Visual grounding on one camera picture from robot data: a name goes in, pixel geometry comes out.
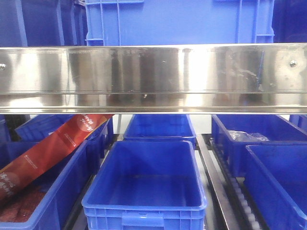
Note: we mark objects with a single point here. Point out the large blue crate upper shelf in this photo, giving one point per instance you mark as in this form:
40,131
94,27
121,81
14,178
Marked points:
178,22

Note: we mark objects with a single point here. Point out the blue crate rear centre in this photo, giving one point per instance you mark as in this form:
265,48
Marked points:
158,127

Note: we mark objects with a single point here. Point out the blue crate rear left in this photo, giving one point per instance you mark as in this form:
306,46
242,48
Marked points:
41,126

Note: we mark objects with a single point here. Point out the blue crate front centre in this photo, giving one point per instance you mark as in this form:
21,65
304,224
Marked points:
145,185

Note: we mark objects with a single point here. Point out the red printed cardboard package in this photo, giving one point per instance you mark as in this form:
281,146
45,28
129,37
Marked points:
19,173

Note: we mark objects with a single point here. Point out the clear plastic bag in crate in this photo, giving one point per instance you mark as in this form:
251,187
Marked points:
247,137

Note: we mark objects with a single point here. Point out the blue crate rear right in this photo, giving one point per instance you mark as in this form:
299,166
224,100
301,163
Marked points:
274,127

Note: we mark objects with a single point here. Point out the blue crate front right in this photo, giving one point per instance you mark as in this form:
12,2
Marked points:
276,178

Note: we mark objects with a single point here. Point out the blue crate front left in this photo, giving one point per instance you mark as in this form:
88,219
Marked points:
47,203

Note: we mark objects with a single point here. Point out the dark blue crate upper left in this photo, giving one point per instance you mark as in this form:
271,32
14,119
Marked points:
42,23

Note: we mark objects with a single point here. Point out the stainless steel shelf rail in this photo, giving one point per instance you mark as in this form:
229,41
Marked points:
192,79

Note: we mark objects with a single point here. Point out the roller track rail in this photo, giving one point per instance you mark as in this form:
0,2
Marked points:
229,206

